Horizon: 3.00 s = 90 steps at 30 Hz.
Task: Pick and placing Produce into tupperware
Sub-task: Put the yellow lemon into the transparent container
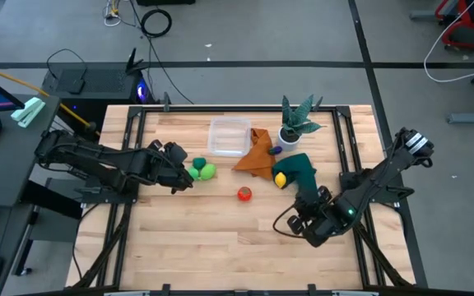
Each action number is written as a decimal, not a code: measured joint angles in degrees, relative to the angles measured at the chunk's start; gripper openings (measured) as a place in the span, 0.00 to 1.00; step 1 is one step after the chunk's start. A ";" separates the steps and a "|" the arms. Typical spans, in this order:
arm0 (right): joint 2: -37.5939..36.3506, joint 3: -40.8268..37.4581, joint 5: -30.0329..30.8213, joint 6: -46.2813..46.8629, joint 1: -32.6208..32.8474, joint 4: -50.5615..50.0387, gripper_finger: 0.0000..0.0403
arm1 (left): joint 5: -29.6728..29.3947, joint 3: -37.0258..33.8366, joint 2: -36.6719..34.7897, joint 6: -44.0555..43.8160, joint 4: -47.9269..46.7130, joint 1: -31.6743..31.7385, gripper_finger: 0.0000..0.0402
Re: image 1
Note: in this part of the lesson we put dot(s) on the black wifi antenna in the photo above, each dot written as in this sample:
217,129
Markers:
132,61

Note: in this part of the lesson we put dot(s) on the green snake plant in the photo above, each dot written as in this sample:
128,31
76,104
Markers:
296,119

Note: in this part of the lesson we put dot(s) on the purple toy eggplant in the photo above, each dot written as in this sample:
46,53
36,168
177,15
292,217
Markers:
275,150

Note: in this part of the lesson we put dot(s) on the orange cloth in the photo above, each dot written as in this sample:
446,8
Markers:
257,158

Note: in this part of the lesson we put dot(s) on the black computer tower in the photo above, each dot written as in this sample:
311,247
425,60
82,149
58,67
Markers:
105,82

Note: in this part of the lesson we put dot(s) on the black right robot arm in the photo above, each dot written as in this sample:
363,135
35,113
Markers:
385,172

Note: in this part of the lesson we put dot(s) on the clear plastic tupperware container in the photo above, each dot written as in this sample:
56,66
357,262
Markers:
229,137

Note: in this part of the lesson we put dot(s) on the red and black chair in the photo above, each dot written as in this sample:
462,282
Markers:
467,26

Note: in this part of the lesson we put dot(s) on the small light green toy lime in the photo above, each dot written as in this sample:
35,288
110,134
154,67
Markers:
193,173

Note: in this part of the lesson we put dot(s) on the white plant pot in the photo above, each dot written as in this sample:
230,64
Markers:
288,144

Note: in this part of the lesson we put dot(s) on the grey metal floor leg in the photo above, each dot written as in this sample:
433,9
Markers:
424,15
473,118

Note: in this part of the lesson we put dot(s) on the small black box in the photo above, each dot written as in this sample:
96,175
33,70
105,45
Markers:
72,80

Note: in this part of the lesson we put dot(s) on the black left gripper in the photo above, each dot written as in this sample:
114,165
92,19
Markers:
174,158

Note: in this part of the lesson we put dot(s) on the black aluminium rig frame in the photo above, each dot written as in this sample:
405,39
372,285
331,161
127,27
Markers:
241,109

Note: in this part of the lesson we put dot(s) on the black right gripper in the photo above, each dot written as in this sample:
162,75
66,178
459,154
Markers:
323,224

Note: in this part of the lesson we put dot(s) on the dark green cloth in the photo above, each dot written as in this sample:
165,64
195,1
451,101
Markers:
298,168

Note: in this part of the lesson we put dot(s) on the yellow toy lemon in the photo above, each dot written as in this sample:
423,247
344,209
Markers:
280,180

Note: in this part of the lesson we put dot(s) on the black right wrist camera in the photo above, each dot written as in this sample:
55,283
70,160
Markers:
295,225

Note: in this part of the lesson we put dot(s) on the red toy tomato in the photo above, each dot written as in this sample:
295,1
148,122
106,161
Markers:
244,194

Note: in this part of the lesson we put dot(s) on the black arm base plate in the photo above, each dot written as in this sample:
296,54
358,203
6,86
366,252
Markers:
401,191
109,197

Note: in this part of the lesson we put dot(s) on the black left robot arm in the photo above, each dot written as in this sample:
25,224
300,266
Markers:
97,158

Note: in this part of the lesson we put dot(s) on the dark grey desk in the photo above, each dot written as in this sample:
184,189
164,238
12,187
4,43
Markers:
10,164

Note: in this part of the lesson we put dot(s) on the large light green toy fruit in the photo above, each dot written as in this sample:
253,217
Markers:
208,172

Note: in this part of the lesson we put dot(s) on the mint green stapler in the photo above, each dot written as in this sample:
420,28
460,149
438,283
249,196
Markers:
29,112

